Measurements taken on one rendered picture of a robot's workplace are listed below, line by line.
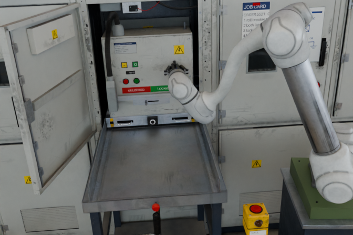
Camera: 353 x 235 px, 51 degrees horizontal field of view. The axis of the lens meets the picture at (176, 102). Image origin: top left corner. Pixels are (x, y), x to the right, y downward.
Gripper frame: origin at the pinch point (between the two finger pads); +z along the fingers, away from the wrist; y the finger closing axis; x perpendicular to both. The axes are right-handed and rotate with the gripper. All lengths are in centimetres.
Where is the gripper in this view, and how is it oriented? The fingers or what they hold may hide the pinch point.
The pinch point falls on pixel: (174, 64)
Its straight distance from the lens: 204.1
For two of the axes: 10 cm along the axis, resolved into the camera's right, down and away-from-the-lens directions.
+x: -0.4, -9.2, -3.9
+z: -0.7, -3.9, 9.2
